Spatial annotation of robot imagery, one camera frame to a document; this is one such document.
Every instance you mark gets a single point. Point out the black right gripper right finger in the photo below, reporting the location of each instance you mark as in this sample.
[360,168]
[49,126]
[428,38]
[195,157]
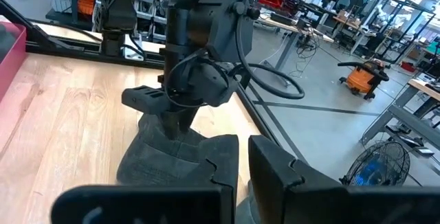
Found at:
[309,203]

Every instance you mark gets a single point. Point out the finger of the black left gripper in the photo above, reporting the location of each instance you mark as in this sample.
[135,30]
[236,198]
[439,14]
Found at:
[171,124]
[189,121]

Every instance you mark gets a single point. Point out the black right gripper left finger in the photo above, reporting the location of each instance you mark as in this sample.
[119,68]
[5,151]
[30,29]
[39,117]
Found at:
[172,207]

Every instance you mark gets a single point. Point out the dark grey baseball cap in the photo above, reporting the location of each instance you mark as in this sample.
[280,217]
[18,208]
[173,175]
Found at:
[154,162]
[248,207]

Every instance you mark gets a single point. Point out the red plastic bin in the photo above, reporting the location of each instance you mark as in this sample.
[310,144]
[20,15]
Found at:
[13,66]

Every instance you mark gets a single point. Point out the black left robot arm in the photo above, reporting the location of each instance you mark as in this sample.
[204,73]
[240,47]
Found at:
[206,18]

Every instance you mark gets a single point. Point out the black floor fan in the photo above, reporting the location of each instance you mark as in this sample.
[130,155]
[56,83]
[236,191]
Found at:
[378,165]

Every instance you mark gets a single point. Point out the orange shop vacuum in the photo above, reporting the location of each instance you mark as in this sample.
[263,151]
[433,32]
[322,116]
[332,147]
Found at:
[361,79]

